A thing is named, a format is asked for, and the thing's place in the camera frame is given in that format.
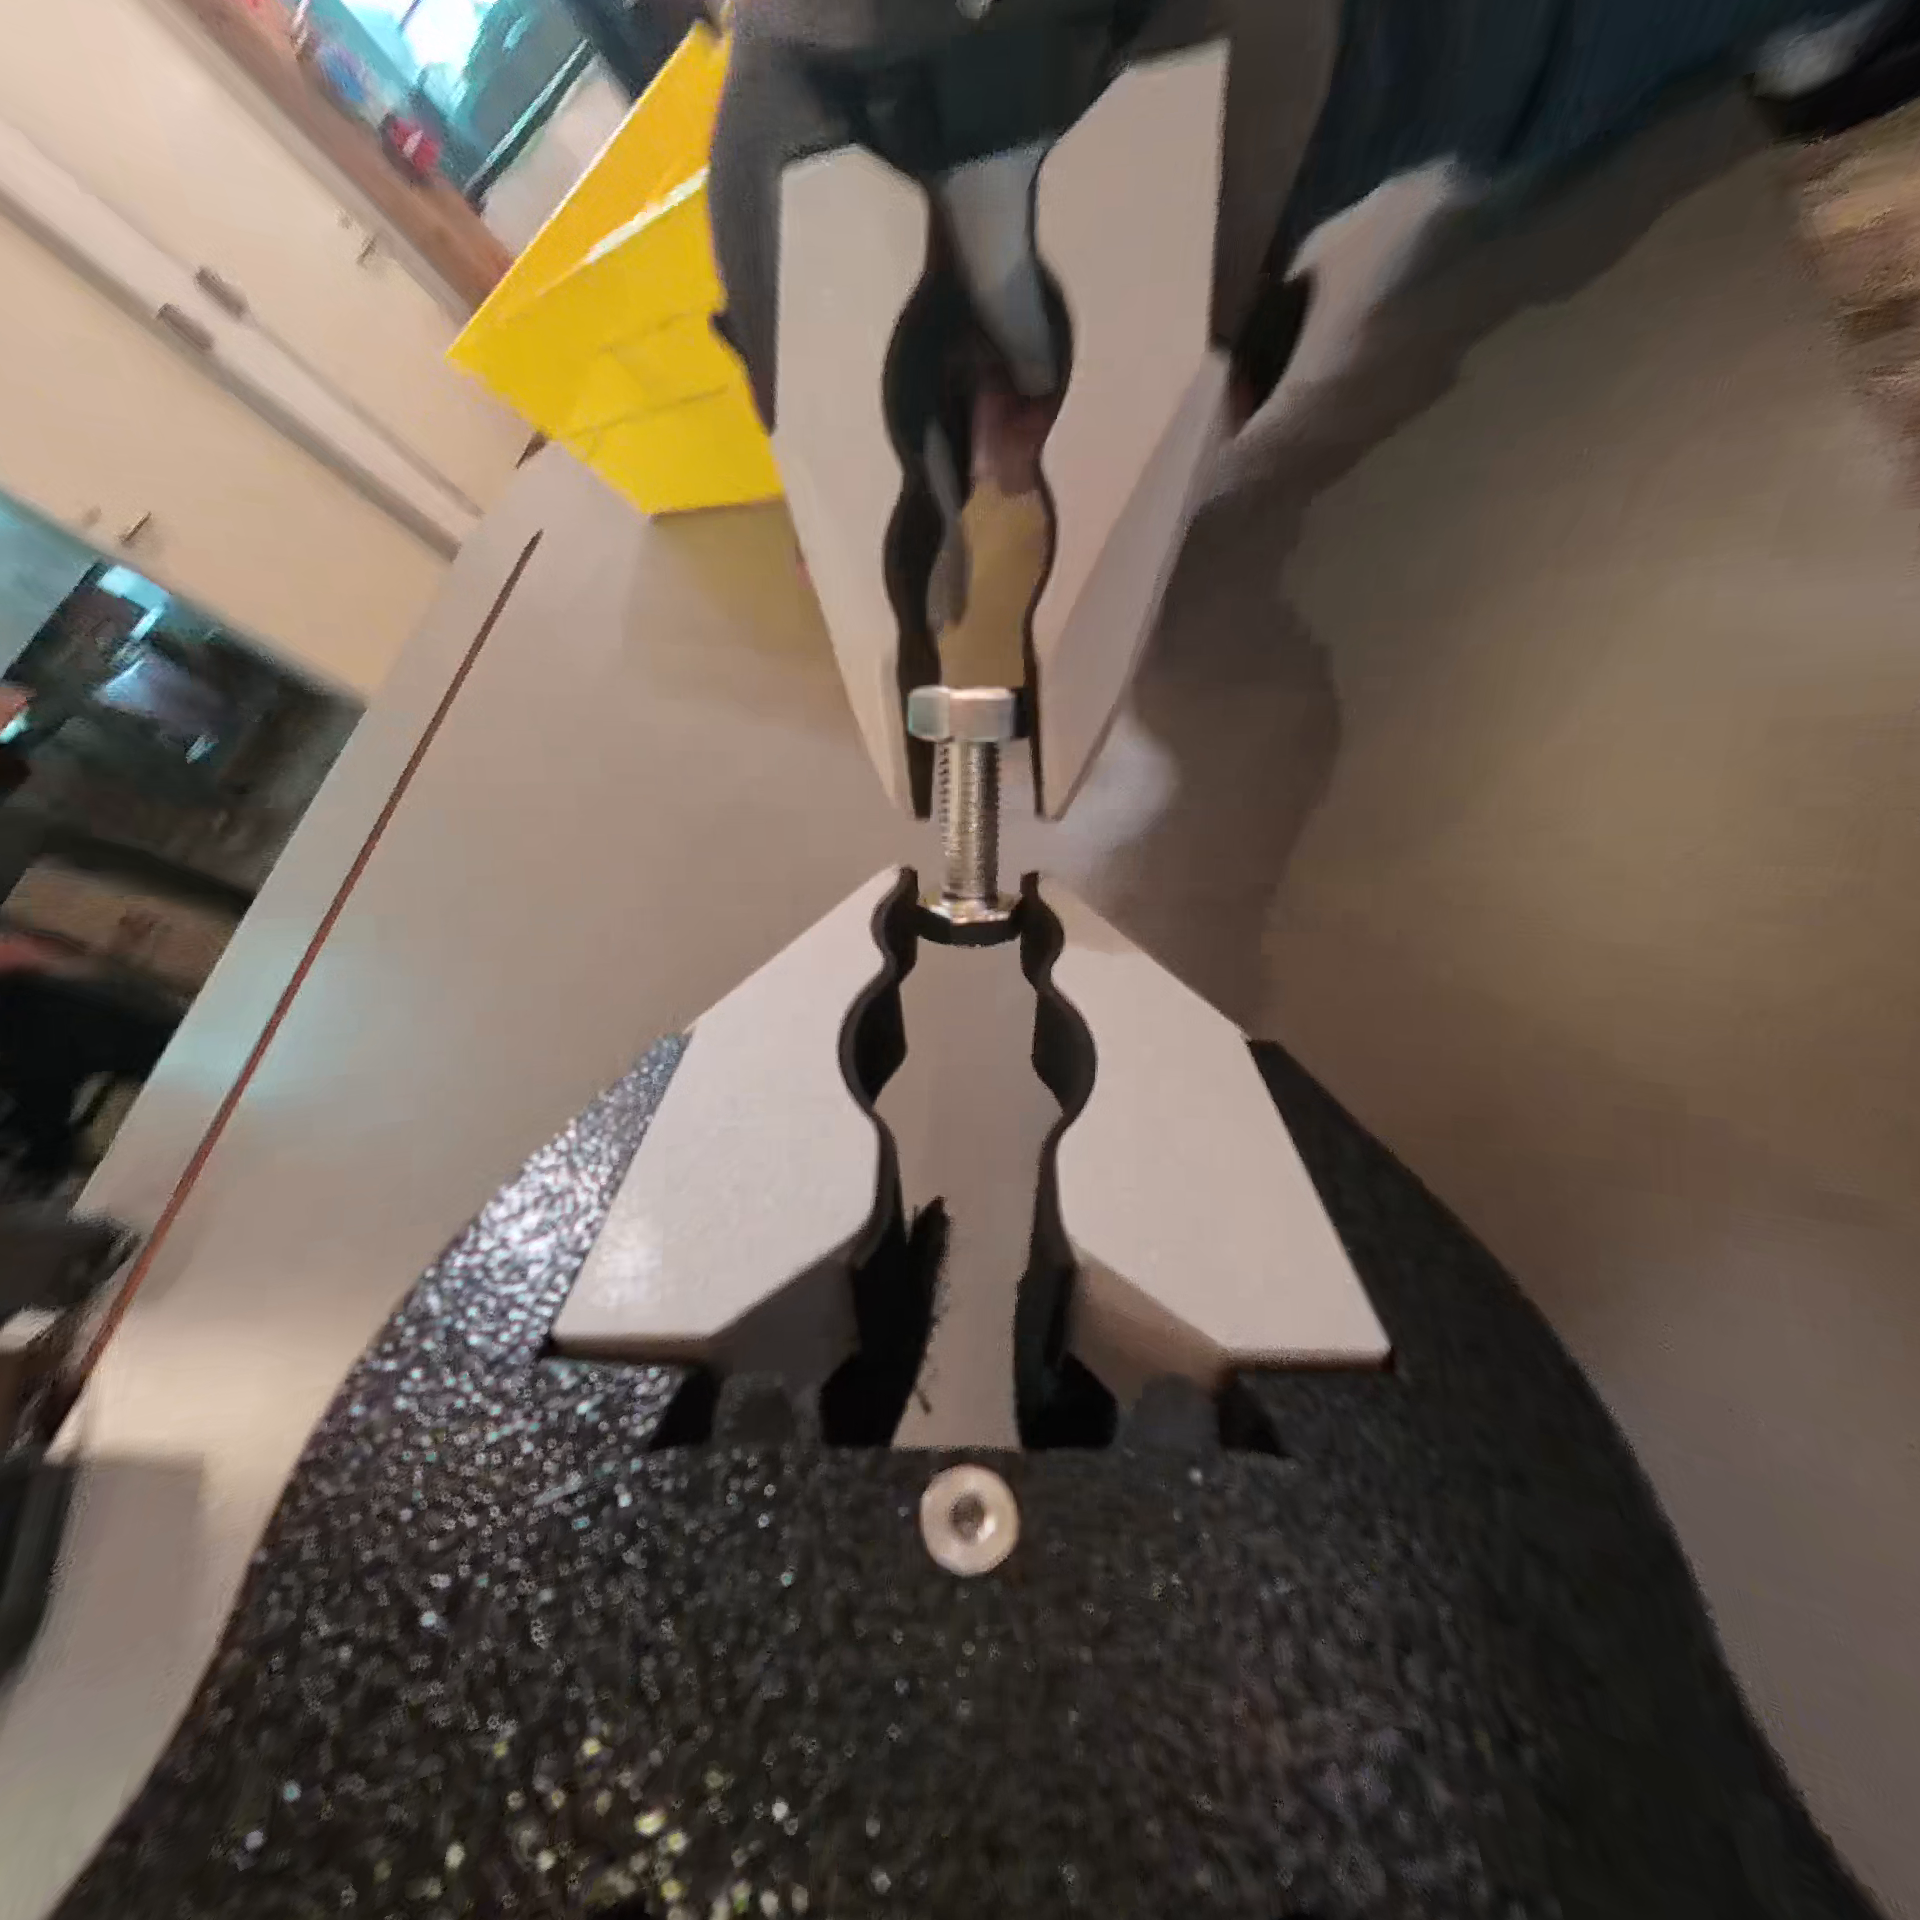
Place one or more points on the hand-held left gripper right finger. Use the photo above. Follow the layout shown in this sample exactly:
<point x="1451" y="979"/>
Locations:
<point x="1200" y="1201"/>

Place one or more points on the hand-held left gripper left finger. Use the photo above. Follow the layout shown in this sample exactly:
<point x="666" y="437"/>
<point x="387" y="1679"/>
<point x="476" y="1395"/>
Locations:
<point x="720" y="1201"/>

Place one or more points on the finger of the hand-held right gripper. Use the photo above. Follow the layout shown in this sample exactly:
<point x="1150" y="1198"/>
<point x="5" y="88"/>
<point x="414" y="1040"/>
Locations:
<point x="834" y="451"/>
<point x="1142" y="301"/>

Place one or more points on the yellow plastic bin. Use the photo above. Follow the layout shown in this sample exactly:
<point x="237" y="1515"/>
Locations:
<point x="646" y="375"/>

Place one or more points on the steel nut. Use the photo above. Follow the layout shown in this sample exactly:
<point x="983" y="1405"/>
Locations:
<point x="968" y="907"/>

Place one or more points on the steel bolt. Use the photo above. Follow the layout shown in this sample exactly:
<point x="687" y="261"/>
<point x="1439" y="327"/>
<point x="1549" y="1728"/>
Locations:
<point x="968" y="811"/>

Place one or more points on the person's right forearm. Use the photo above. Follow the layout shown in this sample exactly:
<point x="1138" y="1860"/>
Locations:
<point x="1575" y="76"/>

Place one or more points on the wooden ceiling beam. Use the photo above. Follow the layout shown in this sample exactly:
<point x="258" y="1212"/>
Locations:
<point x="451" y="248"/>

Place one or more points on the window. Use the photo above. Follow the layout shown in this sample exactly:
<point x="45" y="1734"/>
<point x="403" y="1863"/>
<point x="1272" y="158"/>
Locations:
<point x="435" y="44"/>

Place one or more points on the white cabinet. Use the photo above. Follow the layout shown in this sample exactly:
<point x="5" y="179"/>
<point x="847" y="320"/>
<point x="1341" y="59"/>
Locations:
<point x="224" y="421"/>

